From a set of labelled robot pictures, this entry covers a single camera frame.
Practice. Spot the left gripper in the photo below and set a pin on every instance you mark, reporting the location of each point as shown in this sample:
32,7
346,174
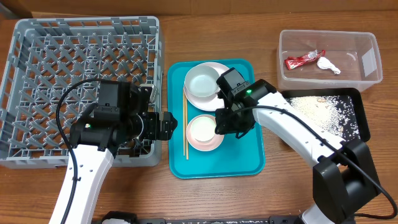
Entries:
154,131

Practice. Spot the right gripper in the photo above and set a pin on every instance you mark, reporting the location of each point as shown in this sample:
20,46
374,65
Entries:
230,123

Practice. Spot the grey bowl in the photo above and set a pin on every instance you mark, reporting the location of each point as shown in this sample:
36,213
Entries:
201,80

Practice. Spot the red snack wrapper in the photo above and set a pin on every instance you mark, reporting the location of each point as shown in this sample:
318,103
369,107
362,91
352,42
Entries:
294,62

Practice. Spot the white rice grains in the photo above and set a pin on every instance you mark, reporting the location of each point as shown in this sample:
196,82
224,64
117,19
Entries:
334,114

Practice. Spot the white tissue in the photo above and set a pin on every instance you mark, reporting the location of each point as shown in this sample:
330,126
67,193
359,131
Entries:
324,64

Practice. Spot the white paper cup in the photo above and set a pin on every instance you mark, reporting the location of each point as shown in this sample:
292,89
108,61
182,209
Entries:
202,128

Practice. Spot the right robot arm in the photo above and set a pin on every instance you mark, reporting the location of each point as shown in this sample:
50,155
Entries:
344,175

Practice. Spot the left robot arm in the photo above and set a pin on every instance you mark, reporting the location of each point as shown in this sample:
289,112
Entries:
120,115

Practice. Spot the black food waste tray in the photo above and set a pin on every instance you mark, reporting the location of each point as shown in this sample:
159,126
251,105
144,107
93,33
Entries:
353,93

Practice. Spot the grey dishwasher rack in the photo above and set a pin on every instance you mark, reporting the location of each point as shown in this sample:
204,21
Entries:
48,56

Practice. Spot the white round plate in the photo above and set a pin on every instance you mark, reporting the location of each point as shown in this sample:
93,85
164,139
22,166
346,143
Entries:
210,103

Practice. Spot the teal plastic tray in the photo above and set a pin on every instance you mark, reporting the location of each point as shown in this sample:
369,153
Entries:
234,157

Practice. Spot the pink shallow bowl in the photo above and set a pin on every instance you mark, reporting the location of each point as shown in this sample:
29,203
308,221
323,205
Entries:
204,146

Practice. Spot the clear plastic bin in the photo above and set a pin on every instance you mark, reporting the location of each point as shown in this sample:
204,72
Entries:
355,54

